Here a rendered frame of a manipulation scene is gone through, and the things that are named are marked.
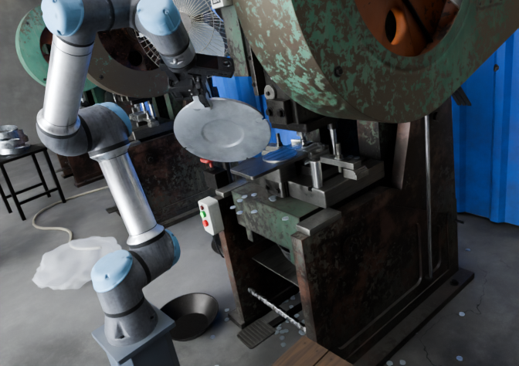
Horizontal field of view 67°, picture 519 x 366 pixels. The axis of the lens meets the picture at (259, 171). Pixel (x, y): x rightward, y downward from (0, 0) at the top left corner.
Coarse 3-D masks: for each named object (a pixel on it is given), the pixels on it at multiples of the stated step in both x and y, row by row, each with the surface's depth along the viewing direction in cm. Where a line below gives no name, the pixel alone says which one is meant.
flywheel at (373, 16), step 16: (368, 0) 94; (384, 0) 97; (400, 0) 101; (416, 0) 104; (432, 0) 109; (448, 0) 112; (368, 16) 95; (384, 16) 98; (400, 16) 104; (432, 16) 110; (448, 16) 111; (384, 32) 99; (400, 32) 106; (416, 32) 107; (432, 32) 112; (400, 48) 104; (416, 48) 108
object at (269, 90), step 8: (264, 72) 136; (272, 80) 134; (264, 88) 137; (272, 88) 134; (272, 96) 135; (280, 96) 133; (272, 104) 133; (280, 104) 130; (288, 104) 130; (296, 104) 129; (272, 112) 135; (280, 112) 130; (288, 112) 130; (296, 112) 130; (304, 112) 131; (312, 112) 133; (272, 120) 137; (280, 120) 133; (288, 120) 131; (296, 120) 131; (304, 120) 132
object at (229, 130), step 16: (192, 112) 110; (208, 112) 110; (224, 112) 110; (240, 112) 110; (256, 112) 110; (176, 128) 116; (192, 128) 116; (208, 128) 116; (224, 128) 116; (240, 128) 116; (256, 128) 115; (192, 144) 122; (208, 144) 122; (224, 144) 123; (240, 144) 122; (256, 144) 122; (224, 160) 128; (240, 160) 128
